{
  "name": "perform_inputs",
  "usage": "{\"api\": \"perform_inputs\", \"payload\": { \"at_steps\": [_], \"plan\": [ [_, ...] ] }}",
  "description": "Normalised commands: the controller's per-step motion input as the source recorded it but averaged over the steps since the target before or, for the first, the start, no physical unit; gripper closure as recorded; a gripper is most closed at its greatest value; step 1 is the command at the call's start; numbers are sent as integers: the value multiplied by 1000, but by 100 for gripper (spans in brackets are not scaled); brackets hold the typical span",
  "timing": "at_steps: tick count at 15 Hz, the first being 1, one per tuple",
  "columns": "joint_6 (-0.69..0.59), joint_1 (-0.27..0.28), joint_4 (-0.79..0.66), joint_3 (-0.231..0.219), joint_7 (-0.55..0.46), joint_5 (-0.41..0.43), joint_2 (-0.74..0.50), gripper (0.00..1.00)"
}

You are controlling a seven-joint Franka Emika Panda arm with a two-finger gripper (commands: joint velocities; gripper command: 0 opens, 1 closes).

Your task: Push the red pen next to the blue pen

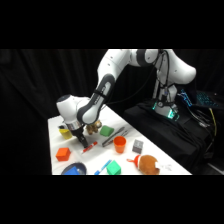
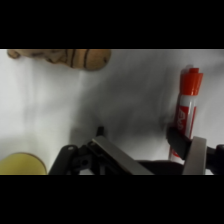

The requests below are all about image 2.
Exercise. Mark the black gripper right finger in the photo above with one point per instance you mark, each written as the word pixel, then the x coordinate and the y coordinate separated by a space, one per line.
pixel 196 156

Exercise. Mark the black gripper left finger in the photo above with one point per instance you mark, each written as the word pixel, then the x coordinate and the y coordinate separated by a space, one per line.
pixel 113 158

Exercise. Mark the red marker pen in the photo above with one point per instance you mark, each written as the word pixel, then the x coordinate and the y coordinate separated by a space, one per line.
pixel 186 106

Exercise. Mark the yellow cup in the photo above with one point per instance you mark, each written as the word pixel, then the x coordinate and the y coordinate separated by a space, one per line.
pixel 21 164

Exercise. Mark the brown striped wooden toy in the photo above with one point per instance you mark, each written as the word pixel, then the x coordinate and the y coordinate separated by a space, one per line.
pixel 83 58

